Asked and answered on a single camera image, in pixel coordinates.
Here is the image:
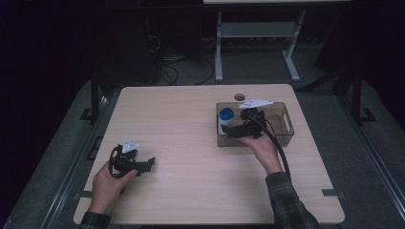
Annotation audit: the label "white metal stand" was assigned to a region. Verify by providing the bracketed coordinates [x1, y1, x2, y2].
[214, 10, 307, 83]

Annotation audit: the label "white bottle with blue cap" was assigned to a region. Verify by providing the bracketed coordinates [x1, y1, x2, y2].
[218, 107, 236, 128]

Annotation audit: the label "grey tape strip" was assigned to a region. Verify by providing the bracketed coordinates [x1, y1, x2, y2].
[73, 190, 94, 200]
[321, 188, 347, 198]

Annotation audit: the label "brown transparent plastic bin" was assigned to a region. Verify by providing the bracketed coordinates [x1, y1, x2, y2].
[215, 101, 295, 148]

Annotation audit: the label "black metal post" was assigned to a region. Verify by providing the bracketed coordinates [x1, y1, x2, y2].
[351, 65, 377, 124]
[79, 68, 101, 123]

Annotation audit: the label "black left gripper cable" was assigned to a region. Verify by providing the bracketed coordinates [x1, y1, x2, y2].
[107, 145, 123, 177]

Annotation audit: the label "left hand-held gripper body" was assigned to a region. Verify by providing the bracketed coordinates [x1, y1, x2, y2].
[109, 137, 143, 178]

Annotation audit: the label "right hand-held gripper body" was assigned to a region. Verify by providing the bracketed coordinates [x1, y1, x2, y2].
[238, 98, 275, 139]

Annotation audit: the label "black floor cables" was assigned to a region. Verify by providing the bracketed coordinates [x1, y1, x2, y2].
[147, 34, 216, 87]

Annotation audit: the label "person's left hand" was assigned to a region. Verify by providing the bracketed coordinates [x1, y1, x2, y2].
[88, 160, 139, 216]

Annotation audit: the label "person's right hand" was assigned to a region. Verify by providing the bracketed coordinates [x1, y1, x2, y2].
[238, 134, 285, 177]

